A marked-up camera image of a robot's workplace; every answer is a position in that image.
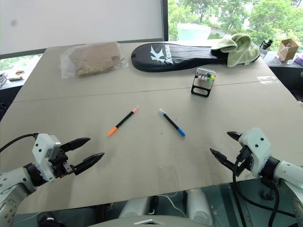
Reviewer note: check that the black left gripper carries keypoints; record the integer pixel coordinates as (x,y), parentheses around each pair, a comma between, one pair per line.
(59,165)

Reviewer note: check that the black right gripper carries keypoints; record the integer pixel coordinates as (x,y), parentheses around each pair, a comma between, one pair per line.
(245,163)

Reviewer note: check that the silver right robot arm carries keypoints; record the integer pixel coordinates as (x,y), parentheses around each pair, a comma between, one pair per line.
(288,175)

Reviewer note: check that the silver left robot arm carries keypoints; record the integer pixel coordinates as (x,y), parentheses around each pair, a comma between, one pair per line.
(9,182)

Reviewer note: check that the black pen with orange caps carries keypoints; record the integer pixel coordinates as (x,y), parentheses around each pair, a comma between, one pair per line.
(123,121)

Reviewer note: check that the black pen with blue caps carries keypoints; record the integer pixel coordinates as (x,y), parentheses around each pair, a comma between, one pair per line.
(172,122)

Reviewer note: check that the marker holder box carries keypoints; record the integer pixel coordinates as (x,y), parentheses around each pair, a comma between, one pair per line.
(201,88)

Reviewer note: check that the open brown cardboard box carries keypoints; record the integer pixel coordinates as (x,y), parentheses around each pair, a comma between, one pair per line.
(287,50)

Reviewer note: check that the white robot leg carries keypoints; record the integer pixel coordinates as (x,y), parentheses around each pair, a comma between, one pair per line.
(133,208)
(197,205)

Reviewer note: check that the clear tape strip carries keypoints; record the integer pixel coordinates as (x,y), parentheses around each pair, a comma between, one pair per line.
(266,79)

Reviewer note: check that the clear plastic bag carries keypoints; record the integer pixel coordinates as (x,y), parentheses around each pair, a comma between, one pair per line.
(66,63)

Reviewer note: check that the black side table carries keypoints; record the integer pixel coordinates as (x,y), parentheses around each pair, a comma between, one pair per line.
(287,75)

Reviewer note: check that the grey robot torso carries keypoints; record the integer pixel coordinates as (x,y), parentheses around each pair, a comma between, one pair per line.
(144,222)

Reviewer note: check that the brown cardboard pieces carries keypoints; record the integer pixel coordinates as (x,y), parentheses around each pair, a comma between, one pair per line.
(97,59)

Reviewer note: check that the light green towel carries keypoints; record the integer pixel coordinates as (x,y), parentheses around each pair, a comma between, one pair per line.
(241,49)

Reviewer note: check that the black racket bag white print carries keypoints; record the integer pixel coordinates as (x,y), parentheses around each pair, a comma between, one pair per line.
(177,56)

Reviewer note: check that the purple packet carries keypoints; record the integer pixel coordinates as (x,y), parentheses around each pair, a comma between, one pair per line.
(299,59)

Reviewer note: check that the white roller blind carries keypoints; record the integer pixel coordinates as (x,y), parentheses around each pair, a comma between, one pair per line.
(80,21)

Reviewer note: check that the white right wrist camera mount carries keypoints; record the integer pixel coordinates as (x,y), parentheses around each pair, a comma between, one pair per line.
(256,146)

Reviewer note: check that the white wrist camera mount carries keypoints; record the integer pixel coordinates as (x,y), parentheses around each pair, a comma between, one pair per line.
(42,151)
(256,146)

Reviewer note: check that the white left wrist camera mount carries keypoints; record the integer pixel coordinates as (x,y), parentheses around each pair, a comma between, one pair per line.
(42,151)

